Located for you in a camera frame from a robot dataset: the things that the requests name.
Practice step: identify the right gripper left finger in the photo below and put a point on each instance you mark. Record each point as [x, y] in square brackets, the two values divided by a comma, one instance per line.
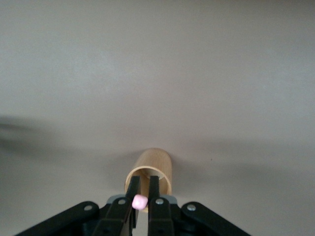
[123, 211]

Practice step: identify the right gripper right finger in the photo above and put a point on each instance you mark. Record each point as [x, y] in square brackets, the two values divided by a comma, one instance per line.
[158, 211]

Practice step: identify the pink chopstick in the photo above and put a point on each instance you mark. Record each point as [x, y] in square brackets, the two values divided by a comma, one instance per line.
[139, 202]

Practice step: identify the light wooden cylindrical cup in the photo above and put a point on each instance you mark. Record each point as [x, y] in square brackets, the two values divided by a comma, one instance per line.
[153, 162]

